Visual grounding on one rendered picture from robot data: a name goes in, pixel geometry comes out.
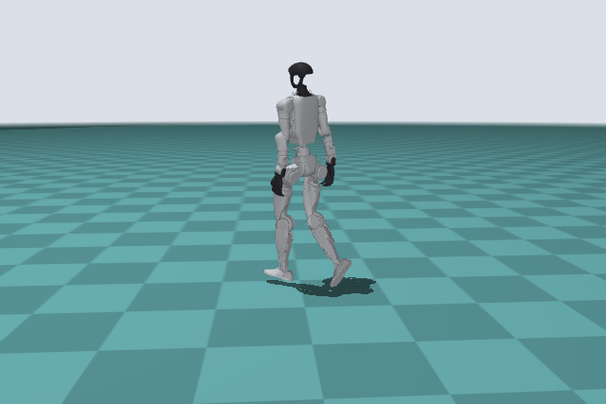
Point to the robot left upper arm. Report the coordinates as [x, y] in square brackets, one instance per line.
[284, 107]

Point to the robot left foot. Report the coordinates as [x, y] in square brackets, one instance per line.
[288, 275]

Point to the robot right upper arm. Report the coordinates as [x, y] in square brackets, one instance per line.
[323, 119]

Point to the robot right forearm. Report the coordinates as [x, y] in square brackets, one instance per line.
[329, 147]

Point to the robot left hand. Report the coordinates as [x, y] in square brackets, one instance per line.
[277, 183]

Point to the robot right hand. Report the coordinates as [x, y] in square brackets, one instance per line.
[330, 175]

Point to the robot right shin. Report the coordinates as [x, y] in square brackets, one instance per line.
[326, 242]

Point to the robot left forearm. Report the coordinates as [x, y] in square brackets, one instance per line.
[282, 152]

